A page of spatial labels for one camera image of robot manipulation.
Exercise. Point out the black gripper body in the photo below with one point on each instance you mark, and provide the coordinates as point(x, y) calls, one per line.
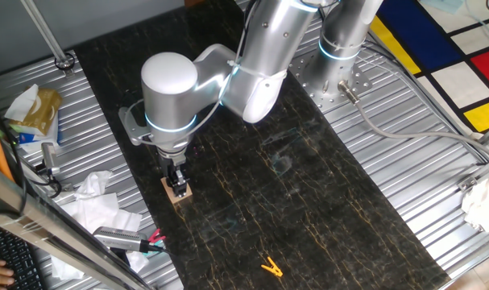
point(169, 167)

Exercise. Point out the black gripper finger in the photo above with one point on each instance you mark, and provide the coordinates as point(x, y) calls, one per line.
point(168, 181)
point(180, 183)

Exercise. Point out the small wooden cube block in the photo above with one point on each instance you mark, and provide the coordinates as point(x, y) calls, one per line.
point(175, 197)

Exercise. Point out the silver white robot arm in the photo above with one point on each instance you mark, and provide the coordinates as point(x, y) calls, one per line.
point(171, 100)

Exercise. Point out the red clothespin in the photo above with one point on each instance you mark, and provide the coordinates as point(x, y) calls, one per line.
point(155, 235)

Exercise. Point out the teal clothespin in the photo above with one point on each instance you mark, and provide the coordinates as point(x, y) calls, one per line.
point(158, 243)

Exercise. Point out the crumpled white tissue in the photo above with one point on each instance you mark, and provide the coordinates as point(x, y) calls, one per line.
point(93, 185)

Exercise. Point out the white paper sheet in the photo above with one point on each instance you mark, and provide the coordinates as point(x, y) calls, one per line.
point(99, 217)

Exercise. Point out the black gold-veined marble mat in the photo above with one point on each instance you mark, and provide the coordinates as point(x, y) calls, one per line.
point(268, 181)

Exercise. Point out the orange clothespin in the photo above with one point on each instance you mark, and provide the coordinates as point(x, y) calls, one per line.
point(273, 269)

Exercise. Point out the yellow tissue pack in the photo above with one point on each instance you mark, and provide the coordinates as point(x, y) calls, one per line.
point(42, 110)

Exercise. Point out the blue white tissue pack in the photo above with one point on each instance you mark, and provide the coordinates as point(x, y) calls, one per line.
point(30, 139)

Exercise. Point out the white tissue sheet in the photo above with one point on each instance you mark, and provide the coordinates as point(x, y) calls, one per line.
point(20, 104)

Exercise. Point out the black keyboard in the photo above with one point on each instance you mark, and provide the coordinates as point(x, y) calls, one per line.
point(14, 253)

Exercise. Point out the colourful squares floor mat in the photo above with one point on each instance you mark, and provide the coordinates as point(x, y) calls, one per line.
point(461, 84)

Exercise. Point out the white cloth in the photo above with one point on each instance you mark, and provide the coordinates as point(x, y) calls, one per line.
point(483, 201)

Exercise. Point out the light blue face mask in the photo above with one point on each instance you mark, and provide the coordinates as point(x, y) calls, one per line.
point(445, 5)

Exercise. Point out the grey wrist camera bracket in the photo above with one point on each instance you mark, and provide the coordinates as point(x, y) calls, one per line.
point(133, 127)

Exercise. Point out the silver depth camera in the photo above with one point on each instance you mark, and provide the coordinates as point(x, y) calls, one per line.
point(119, 238)

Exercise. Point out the aluminium frame beam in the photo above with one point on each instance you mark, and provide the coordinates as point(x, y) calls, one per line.
point(46, 229)

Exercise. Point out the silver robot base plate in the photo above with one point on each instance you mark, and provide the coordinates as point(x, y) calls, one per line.
point(357, 80)

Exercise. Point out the metal corner bracket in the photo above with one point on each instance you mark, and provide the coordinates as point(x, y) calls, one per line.
point(467, 183)

